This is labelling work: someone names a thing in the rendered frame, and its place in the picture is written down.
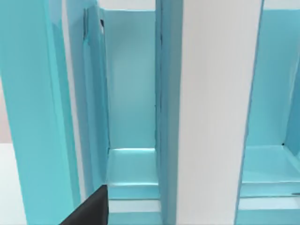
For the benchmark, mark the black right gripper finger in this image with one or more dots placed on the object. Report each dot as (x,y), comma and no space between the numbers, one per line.
(93,208)

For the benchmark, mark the light blue rack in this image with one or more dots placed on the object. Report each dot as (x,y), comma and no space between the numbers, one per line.
(131,98)

